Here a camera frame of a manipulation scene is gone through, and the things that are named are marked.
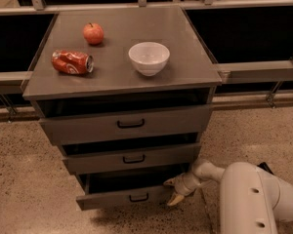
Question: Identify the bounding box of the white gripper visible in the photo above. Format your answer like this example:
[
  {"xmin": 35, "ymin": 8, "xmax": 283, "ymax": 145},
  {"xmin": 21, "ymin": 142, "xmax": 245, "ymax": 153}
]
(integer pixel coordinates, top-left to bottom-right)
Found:
[{"xmin": 163, "ymin": 173, "xmax": 201, "ymax": 207}]

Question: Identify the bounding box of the grey bottom drawer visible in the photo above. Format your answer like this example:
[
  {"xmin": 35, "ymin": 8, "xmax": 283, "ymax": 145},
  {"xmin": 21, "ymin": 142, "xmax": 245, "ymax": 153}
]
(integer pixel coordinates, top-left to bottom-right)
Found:
[{"xmin": 76, "ymin": 169, "xmax": 178, "ymax": 211}]

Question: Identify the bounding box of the grey drawer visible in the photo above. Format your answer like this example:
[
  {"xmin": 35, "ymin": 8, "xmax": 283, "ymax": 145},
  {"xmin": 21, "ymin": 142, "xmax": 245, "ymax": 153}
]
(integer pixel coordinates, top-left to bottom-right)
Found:
[
  {"xmin": 40, "ymin": 105, "xmax": 212, "ymax": 145},
  {"xmin": 76, "ymin": 169, "xmax": 178, "ymax": 211},
  {"xmin": 63, "ymin": 143, "xmax": 200, "ymax": 175}
]

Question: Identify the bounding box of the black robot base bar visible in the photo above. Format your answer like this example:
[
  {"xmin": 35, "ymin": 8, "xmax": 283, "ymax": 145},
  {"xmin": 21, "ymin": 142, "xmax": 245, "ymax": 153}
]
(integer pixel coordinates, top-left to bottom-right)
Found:
[{"xmin": 258, "ymin": 162, "xmax": 274, "ymax": 175}]

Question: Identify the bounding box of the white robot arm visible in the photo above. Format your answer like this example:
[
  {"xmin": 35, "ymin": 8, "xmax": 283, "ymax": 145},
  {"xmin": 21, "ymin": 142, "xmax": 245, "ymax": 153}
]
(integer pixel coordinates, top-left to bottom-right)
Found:
[{"xmin": 164, "ymin": 159, "xmax": 293, "ymax": 234}]

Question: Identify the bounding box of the grey middle drawer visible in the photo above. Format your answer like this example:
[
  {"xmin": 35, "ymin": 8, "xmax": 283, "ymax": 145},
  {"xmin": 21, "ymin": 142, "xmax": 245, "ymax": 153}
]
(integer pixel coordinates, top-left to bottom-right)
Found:
[{"xmin": 63, "ymin": 143, "xmax": 200, "ymax": 175}]

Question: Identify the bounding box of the grey drawer cabinet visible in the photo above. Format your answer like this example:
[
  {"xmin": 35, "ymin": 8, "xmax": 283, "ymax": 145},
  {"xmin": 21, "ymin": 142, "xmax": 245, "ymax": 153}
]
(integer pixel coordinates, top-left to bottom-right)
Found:
[{"xmin": 22, "ymin": 6, "xmax": 223, "ymax": 193}]

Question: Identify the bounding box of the grey top drawer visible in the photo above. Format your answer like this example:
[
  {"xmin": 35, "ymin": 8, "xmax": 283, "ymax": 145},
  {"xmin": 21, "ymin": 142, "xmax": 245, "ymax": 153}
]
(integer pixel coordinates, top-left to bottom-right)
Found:
[{"xmin": 40, "ymin": 105, "xmax": 212, "ymax": 145}]

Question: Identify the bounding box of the white ceramic bowl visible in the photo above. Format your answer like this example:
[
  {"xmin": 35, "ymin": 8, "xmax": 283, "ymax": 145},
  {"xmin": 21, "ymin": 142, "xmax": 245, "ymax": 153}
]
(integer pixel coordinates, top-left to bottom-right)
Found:
[{"xmin": 128, "ymin": 42, "xmax": 170, "ymax": 77}]

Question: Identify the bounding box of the crushed red soda can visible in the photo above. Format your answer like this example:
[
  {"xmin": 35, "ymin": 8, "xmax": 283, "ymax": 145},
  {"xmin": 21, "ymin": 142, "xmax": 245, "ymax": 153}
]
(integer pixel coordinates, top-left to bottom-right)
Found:
[{"xmin": 52, "ymin": 50, "xmax": 94, "ymax": 75}]

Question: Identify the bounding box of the red apple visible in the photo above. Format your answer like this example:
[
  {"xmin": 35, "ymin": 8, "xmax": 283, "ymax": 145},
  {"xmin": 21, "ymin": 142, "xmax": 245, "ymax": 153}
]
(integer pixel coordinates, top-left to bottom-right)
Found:
[{"xmin": 83, "ymin": 22, "xmax": 105, "ymax": 45}]

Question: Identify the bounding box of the metal railing frame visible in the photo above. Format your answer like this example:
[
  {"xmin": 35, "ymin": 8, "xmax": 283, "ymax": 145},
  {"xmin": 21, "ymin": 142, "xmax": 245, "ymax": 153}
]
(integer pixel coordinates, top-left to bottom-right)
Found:
[{"xmin": 0, "ymin": 0, "xmax": 293, "ymax": 119}]

